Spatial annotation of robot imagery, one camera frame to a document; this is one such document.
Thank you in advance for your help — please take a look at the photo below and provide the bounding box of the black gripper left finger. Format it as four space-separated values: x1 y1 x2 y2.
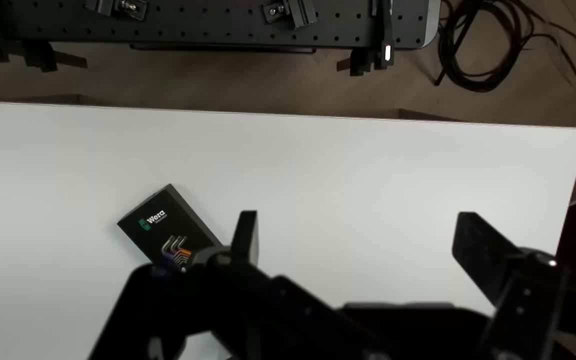
185 209 375 360

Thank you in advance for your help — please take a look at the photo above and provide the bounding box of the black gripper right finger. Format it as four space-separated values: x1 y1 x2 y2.
449 210 574 360

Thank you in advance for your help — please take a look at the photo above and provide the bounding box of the black hex key set box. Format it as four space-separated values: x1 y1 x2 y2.
115 183 226 272

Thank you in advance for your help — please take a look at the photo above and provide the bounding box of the black perforated breadboard cart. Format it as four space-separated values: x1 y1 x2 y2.
0 0 439 57

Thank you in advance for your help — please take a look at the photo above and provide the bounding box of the black clamp with white label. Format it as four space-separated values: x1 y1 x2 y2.
0 29 91 75
335 0 398 78

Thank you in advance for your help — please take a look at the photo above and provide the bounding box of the black coiled floor cable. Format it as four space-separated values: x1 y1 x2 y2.
431 0 576 117

